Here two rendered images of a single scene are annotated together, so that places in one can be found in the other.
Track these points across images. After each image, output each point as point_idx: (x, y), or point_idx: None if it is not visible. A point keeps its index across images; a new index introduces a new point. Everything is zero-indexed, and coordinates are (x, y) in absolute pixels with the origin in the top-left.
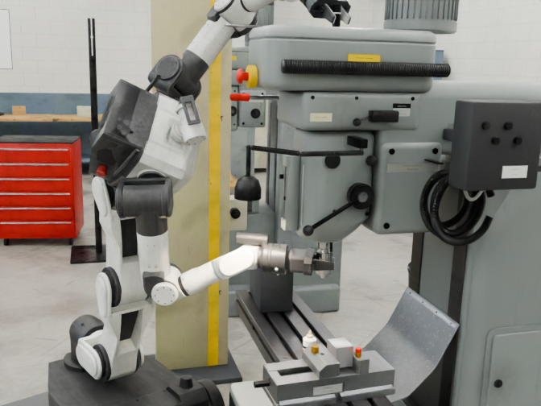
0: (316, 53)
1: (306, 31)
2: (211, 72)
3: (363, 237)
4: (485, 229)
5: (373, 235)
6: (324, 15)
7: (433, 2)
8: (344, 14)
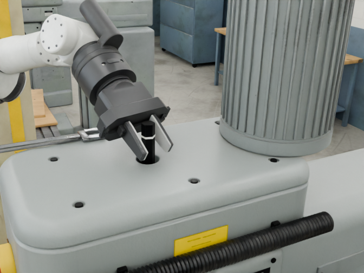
0: (118, 257)
1: (95, 228)
2: (0, 38)
3: (169, 122)
4: None
5: (177, 119)
6: (128, 142)
7: (307, 115)
8: (162, 136)
